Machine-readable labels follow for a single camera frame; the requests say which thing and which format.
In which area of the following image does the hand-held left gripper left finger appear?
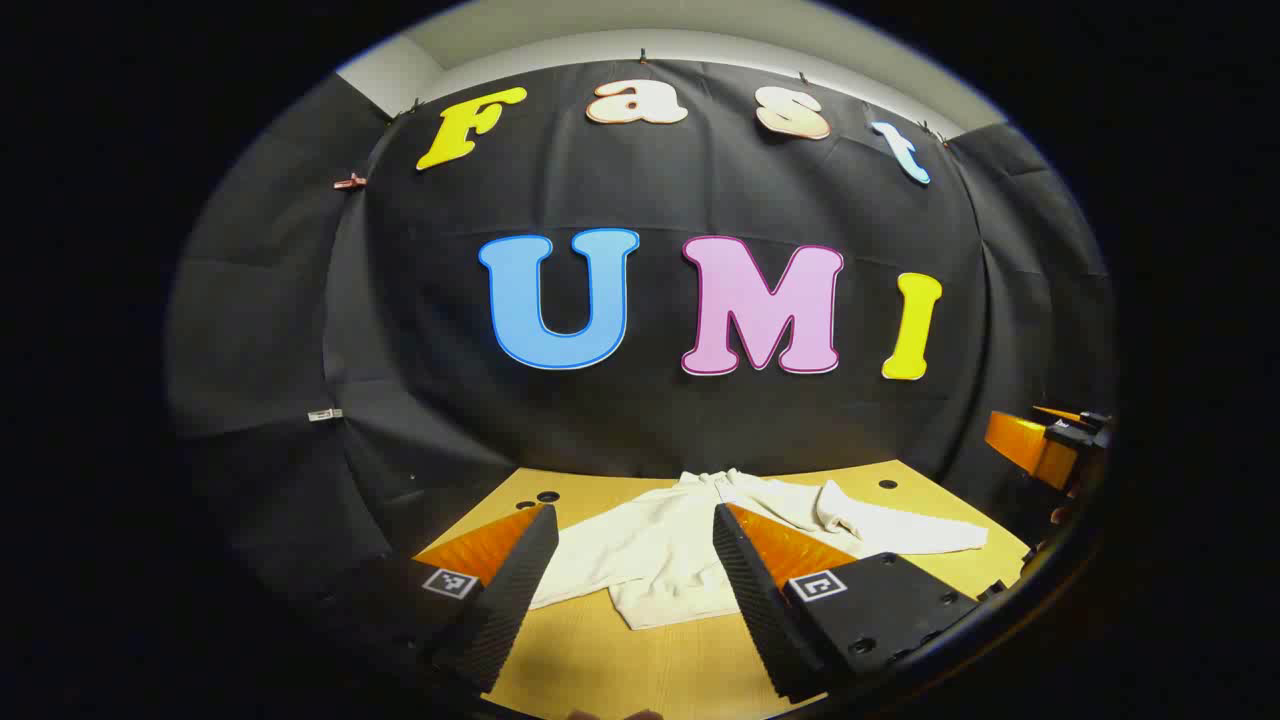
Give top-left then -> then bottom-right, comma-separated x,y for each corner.
342,503 -> 561,698

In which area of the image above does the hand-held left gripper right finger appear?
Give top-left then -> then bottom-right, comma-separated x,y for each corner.
712,503 -> 986,706

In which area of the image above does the white cloth garment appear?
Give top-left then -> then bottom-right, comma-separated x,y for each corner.
528,468 -> 991,632

